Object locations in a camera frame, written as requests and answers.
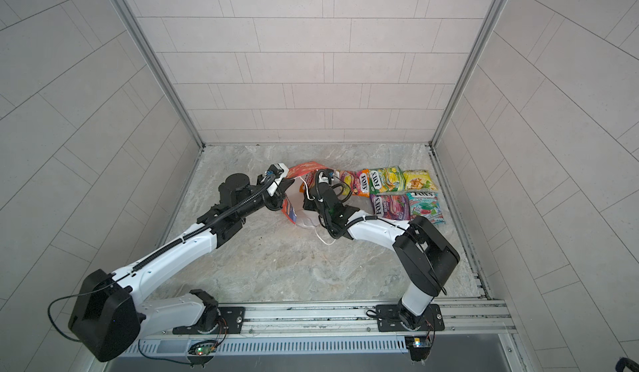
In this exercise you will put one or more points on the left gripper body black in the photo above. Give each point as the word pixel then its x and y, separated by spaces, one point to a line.
pixel 276 192

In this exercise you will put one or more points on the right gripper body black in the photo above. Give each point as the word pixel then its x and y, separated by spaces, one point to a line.
pixel 313 203

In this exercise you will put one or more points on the red paper gift bag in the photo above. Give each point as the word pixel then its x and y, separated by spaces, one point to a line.
pixel 296 195

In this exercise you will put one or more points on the orange Fox's candy packet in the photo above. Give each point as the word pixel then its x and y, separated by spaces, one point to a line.
pixel 358 182

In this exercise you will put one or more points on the green Fox's candy packet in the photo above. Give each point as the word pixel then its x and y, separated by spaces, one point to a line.
pixel 384 180

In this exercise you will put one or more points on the purple Fox's berries packet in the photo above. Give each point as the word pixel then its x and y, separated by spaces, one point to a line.
pixel 392 207

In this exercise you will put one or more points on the yellow snack packet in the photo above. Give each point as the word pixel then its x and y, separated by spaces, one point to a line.
pixel 418 181

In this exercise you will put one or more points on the teal Fox's candy packet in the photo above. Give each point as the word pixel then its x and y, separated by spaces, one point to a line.
pixel 425 204

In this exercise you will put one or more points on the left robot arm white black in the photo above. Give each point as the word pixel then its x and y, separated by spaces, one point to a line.
pixel 112 310

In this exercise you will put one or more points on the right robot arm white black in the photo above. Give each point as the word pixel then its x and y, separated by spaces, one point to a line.
pixel 428 258

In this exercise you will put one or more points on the white perforated vent strip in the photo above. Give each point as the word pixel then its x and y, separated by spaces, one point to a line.
pixel 274 346

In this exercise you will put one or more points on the left green circuit board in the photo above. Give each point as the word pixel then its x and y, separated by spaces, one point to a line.
pixel 202 352

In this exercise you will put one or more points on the right circuit board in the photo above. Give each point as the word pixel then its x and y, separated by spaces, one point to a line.
pixel 419 347

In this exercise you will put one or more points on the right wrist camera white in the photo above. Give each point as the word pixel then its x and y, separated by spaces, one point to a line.
pixel 324 176

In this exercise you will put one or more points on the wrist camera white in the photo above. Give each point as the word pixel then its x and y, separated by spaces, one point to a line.
pixel 273 177
pixel 324 176

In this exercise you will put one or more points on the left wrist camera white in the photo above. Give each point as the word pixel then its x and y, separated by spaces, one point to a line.
pixel 273 177

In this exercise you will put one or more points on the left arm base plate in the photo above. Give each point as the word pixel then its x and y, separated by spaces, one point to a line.
pixel 223 320

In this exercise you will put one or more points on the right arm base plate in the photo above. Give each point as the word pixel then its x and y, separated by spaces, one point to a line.
pixel 397 318

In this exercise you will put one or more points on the aluminium mounting rail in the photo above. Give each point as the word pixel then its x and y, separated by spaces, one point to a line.
pixel 310 319

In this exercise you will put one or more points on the left corner aluminium post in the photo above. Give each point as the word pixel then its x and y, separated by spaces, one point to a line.
pixel 159 73

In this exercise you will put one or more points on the corner aluminium post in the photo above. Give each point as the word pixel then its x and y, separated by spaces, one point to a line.
pixel 485 31
pixel 159 73

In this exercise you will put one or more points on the right corner aluminium post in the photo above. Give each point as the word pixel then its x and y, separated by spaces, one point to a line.
pixel 485 31

